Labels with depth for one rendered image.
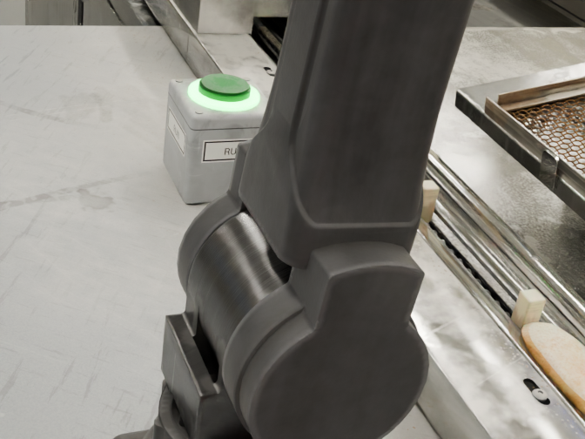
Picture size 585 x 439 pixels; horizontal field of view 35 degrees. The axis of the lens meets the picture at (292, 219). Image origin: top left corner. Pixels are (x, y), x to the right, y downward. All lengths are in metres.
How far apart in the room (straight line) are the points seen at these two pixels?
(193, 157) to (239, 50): 0.23
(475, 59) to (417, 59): 0.80
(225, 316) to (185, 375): 0.04
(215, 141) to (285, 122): 0.36
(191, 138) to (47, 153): 0.14
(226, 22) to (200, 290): 0.57
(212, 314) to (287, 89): 0.10
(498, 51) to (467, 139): 0.27
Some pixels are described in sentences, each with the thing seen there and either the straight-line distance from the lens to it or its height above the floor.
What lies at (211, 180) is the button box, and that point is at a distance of 0.71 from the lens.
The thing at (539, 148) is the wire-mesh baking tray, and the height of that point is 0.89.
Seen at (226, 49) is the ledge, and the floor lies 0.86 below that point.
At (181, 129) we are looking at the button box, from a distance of 0.71.
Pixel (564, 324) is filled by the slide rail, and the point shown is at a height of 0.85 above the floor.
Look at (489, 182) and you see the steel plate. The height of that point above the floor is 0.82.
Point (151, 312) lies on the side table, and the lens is 0.61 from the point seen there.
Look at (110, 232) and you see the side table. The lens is 0.68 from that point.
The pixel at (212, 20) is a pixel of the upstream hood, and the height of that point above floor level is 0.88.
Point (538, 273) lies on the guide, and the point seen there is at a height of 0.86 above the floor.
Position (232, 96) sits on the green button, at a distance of 0.70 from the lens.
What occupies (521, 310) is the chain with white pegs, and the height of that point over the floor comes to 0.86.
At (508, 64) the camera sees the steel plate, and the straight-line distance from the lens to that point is 1.13.
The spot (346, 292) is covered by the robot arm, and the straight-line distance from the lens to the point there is 0.33.
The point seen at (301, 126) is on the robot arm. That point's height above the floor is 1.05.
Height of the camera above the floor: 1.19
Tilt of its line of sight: 31 degrees down
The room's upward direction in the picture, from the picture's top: 9 degrees clockwise
